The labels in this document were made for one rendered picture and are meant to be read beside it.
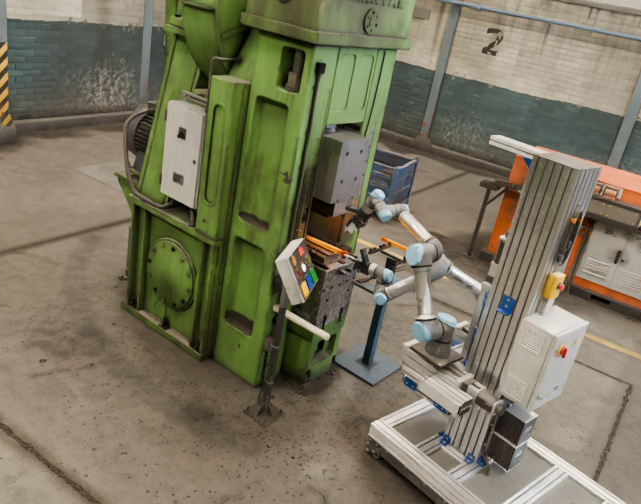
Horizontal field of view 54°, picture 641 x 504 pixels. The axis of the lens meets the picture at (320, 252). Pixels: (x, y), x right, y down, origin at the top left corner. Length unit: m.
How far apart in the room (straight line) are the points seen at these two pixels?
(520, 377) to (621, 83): 8.03
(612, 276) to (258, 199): 4.36
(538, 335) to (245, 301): 1.96
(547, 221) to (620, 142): 7.83
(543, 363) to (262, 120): 2.13
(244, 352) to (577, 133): 8.00
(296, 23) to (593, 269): 4.66
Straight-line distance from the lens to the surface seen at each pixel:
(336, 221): 4.47
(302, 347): 4.45
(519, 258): 3.45
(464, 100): 11.76
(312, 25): 3.62
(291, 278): 3.55
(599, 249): 7.26
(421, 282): 3.49
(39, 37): 9.49
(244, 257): 4.26
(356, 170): 4.07
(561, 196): 3.30
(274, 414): 4.27
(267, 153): 3.97
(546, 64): 11.33
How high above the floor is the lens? 2.65
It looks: 23 degrees down
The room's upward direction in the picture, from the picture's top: 11 degrees clockwise
